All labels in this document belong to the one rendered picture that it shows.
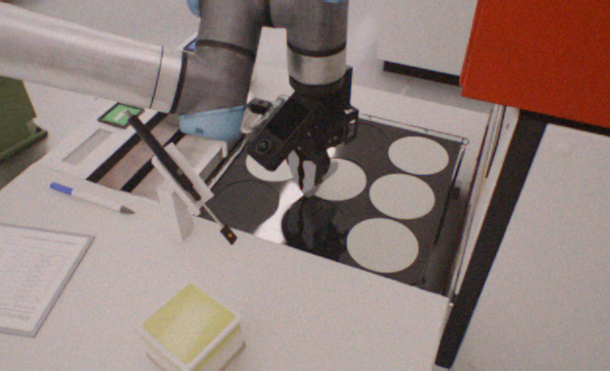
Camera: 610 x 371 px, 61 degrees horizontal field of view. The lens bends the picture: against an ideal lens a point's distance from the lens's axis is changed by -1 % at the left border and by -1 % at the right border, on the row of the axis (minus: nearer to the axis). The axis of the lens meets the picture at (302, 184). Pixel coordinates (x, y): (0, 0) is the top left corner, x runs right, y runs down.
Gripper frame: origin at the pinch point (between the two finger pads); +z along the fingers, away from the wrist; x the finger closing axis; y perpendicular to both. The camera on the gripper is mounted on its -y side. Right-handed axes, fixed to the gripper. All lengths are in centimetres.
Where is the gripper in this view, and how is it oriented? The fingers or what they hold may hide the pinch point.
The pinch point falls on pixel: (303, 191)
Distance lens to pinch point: 80.0
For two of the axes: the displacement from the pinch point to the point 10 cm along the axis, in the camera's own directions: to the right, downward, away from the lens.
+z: 0.0, 7.3, 6.8
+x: -6.6, -5.1, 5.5
